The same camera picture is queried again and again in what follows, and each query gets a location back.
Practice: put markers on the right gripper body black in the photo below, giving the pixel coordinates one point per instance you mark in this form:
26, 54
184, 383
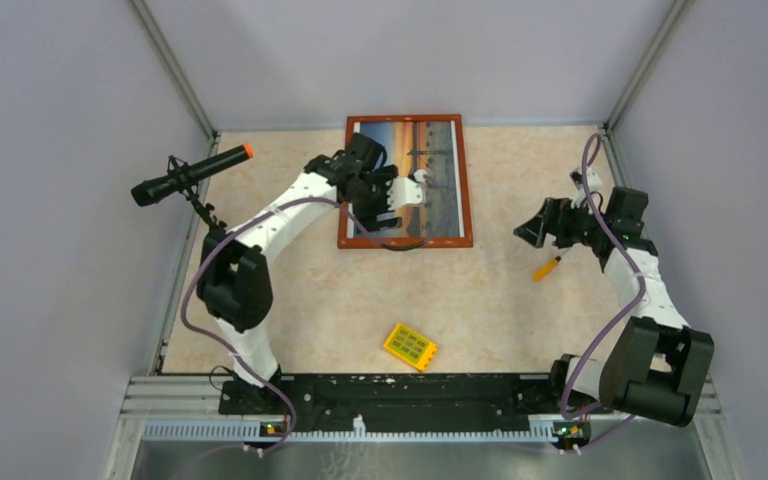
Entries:
576, 225

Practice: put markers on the sunset photo print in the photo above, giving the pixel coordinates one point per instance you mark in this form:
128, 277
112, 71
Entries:
440, 199

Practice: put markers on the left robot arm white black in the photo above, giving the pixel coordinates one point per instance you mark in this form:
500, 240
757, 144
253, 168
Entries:
234, 282

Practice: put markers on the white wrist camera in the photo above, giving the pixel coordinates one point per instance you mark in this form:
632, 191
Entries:
586, 182
408, 191

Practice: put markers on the aluminium rail frame front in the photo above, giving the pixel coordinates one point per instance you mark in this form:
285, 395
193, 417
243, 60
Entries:
605, 445

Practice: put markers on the white slotted cable duct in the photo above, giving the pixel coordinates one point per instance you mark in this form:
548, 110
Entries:
252, 431

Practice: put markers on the yellow handled screwdriver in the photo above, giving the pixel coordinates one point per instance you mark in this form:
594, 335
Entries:
547, 268

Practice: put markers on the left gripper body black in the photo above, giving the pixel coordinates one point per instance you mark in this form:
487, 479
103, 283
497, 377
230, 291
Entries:
372, 199

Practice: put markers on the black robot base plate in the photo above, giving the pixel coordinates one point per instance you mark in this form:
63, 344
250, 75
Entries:
477, 402

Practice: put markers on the black mini tripod stand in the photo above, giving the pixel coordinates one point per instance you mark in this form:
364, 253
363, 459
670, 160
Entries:
202, 205

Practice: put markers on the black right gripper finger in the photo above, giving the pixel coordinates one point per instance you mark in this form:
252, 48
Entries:
540, 221
534, 232

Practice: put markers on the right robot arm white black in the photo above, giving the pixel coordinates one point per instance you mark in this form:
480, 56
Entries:
659, 363

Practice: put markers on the black microphone orange tip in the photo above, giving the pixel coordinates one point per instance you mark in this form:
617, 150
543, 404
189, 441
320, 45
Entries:
153, 191

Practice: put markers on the red wooden picture frame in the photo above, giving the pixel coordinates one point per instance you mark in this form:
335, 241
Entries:
467, 199

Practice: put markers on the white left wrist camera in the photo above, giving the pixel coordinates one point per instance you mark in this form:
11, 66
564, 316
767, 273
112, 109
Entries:
408, 191

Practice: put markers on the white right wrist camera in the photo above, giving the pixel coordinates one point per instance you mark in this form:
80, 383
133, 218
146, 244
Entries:
586, 182

